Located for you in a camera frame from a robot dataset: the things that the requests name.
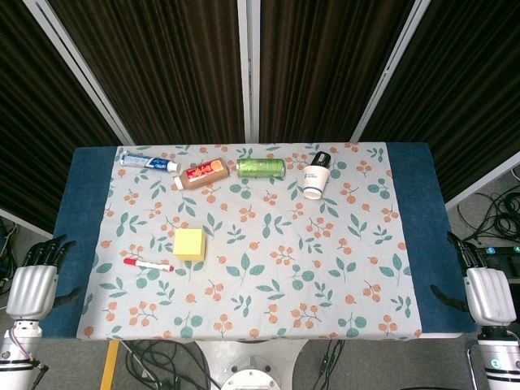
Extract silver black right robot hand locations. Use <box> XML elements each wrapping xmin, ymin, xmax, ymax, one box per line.
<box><xmin>429</xmin><ymin>231</ymin><xmax>518</xmax><ymax>326</ymax></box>

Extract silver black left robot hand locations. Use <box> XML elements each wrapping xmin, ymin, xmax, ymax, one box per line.
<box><xmin>6</xmin><ymin>234</ymin><xmax>82</xmax><ymax>323</ymax></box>

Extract red white marker pen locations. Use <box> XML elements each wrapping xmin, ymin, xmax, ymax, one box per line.
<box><xmin>123</xmin><ymin>257</ymin><xmax>176</xmax><ymax>273</ymax></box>

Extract yellow cube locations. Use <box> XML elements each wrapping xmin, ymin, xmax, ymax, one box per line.
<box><xmin>172</xmin><ymin>227</ymin><xmax>207</xmax><ymax>261</ymax></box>

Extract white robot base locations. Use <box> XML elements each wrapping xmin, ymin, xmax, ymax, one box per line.
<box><xmin>194</xmin><ymin>339</ymin><xmax>310</xmax><ymax>390</ymax></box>

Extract black box teal buttons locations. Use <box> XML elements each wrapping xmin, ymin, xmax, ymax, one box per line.
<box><xmin>479</xmin><ymin>243</ymin><xmax>520</xmax><ymax>282</ymax></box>

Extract yellow floor tape strip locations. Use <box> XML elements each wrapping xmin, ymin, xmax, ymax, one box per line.
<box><xmin>100</xmin><ymin>340</ymin><xmax>121</xmax><ymax>390</ymax></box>

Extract blue table cover cloth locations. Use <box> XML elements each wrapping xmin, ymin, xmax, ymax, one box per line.
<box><xmin>39</xmin><ymin>141</ymin><xmax>477</xmax><ymax>339</ymax></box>

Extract dark ribbed partition panel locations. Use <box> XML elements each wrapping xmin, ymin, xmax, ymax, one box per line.
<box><xmin>24</xmin><ymin>0</ymin><xmax>249</xmax><ymax>146</ymax></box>
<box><xmin>351</xmin><ymin>0</ymin><xmax>520</xmax><ymax>210</ymax></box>
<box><xmin>248</xmin><ymin>0</ymin><xmax>431</xmax><ymax>144</ymax></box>
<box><xmin>0</xmin><ymin>0</ymin><xmax>135</xmax><ymax>239</ymax></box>

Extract blue white toothpaste tube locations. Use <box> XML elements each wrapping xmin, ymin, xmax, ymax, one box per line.
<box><xmin>120</xmin><ymin>151</ymin><xmax>183</xmax><ymax>173</ymax></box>

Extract brown drink bottle red label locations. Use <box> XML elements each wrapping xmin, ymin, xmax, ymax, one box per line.
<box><xmin>173</xmin><ymin>157</ymin><xmax>231</xmax><ymax>191</ymax></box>

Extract white paper cup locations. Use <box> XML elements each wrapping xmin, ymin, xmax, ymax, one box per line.
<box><xmin>301</xmin><ymin>164</ymin><xmax>331</xmax><ymax>201</ymax></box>

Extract floral leaf berry tablecloth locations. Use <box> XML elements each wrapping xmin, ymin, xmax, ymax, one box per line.
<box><xmin>76</xmin><ymin>141</ymin><xmax>423</xmax><ymax>341</ymax></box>

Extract green drink can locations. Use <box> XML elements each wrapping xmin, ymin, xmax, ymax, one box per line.
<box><xmin>236</xmin><ymin>157</ymin><xmax>287</xmax><ymax>179</ymax></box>

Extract black floor cable bundle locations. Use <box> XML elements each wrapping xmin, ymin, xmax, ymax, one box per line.
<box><xmin>457</xmin><ymin>190</ymin><xmax>520</xmax><ymax>245</ymax></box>
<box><xmin>120</xmin><ymin>340</ymin><xmax>223</xmax><ymax>390</ymax></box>

